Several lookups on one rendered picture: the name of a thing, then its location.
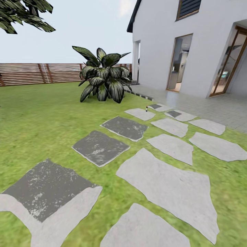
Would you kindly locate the fixed window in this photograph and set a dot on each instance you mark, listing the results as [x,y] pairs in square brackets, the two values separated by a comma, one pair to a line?
[180,55]

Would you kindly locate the door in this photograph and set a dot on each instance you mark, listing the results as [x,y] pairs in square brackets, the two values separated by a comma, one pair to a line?
[230,60]

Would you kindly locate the tree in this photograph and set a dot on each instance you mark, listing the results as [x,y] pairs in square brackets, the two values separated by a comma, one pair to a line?
[13,10]

